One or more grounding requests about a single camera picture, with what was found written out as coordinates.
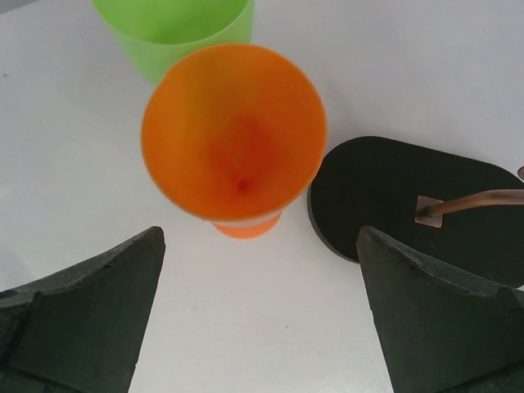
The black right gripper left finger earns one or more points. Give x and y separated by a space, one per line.
81 329

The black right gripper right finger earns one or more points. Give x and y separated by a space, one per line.
441 329

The orange plastic wine glass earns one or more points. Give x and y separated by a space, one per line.
233 134

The green plastic wine glass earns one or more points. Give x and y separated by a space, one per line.
157 34

